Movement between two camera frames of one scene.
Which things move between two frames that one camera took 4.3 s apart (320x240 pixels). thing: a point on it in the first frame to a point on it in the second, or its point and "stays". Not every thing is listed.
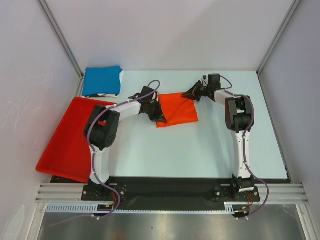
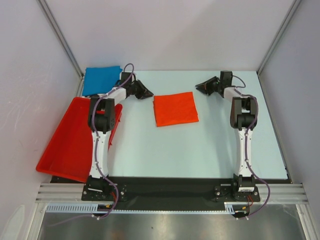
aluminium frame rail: [60, 193] stays
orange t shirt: [177, 110] stays
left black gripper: [159, 116] to [144, 93]
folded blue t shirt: [102, 80] stays
